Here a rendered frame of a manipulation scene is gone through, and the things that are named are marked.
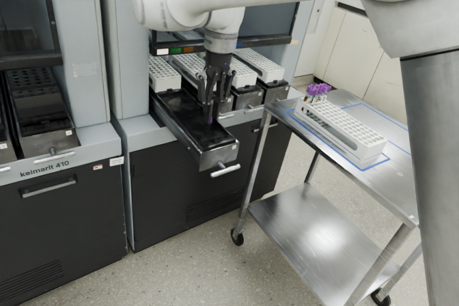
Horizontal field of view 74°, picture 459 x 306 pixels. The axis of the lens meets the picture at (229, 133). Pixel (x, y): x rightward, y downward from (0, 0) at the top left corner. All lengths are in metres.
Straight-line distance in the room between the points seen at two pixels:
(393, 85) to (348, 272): 2.05
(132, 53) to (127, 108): 0.19
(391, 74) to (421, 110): 2.78
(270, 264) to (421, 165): 1.36
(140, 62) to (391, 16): 0.83
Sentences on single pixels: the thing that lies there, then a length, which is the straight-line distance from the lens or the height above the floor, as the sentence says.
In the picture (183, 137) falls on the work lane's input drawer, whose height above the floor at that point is 0.79.
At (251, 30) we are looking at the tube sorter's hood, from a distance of 1.19.
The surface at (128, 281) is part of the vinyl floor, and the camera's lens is 1.54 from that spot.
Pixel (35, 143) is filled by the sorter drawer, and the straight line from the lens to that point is 0.97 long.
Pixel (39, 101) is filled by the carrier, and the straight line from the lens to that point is 0.99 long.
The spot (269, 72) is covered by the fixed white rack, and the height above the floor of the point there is 0.86.
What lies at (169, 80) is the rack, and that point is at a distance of 1.11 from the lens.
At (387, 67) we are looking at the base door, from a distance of 3.12.
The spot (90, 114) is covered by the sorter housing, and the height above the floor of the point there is 0.78.
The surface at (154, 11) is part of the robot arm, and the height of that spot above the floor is 1.17.
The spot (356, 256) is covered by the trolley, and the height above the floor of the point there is 0.28.
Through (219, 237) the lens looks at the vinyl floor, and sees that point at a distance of 1.67.
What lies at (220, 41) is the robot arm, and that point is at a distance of 0.83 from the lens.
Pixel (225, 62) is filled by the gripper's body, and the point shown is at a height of 1.02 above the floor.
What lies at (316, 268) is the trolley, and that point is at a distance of 1.36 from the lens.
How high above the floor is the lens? 1.34
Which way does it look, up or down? 34 degrees down
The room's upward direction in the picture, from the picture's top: 10 degrees clockwise
